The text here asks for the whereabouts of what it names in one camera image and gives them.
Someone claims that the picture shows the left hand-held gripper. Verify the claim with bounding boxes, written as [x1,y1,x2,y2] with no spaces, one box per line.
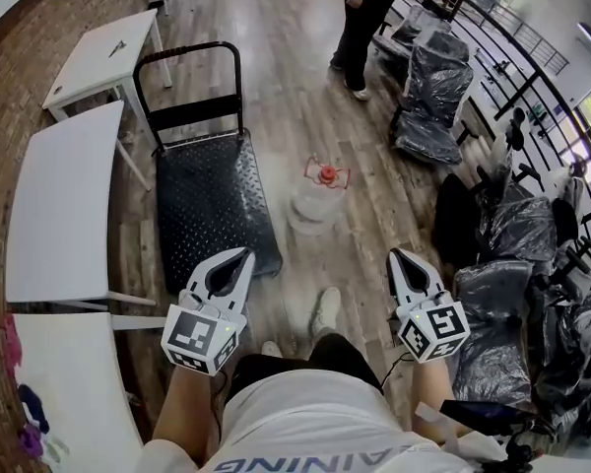
[160,247,256,377]

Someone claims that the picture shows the black metal platform cart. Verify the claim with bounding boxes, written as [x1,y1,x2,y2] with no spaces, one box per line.
[132,40,285,296]

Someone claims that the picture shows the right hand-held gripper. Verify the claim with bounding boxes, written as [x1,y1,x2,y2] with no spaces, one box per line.
[386,248,472,364]

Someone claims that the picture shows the small white table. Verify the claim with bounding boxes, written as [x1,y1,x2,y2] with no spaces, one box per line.
[40,8,174,123]

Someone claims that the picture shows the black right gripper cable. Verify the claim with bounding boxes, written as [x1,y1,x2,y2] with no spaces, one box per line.
[377,351,418,394]

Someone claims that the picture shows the white wrist strap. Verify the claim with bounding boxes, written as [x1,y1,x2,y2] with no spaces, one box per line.
[415,401,462,455]

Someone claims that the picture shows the clear water jug red cap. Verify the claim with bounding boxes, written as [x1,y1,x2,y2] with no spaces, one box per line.
[286,152,354,238]

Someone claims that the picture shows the tall plastic-wrapped black chair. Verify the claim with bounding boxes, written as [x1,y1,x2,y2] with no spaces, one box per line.
[391,29,476,166]

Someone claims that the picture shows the black device with strap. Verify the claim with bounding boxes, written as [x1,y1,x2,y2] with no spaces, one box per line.
[438,398,558,465]

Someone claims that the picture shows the white table with toys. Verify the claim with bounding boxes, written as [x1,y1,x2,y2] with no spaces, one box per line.
[10,311,167,473]

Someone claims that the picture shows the low plastic-wrapped black chair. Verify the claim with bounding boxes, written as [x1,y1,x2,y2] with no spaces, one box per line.
[372,4,453,71]

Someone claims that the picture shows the large white table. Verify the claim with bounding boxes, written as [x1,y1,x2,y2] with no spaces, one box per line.
[4,100,158,313]

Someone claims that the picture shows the person's left forearm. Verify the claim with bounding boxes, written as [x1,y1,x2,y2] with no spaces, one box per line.
[151,362,229,465]

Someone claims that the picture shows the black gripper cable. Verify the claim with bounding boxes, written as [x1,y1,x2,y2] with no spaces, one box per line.
[210,365,240,438]
[377,351,418,394]

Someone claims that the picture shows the black metal railing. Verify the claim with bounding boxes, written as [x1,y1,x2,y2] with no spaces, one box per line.
[402,0,591,275]

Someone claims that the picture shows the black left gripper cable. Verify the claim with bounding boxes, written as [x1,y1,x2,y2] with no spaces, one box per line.
[210,365,240,438]

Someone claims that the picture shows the person's black trousers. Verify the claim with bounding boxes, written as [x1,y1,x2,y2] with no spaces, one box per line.
[225,331,386,403]

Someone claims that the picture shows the dark blue plush toy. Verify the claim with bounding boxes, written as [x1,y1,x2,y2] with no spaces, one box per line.
[17,383,51,434]

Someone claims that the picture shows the person's right forearm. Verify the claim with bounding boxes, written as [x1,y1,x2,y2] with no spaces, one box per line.
[407,357,462,445]

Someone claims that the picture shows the person's white shirt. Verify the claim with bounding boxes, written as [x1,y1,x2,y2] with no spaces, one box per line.
[141,368,511,473]

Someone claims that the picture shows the person's white right shoe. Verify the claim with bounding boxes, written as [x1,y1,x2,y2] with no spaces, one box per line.
[308,286,343,338]

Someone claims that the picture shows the purple plush toy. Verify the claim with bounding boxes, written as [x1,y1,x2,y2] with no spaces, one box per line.
[17,422,44,456]

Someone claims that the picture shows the pink plush toy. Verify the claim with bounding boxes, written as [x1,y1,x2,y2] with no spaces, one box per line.
[0,311,25,381]

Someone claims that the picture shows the wooden floor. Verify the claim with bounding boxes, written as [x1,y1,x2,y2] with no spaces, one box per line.
[105,0,479,438]

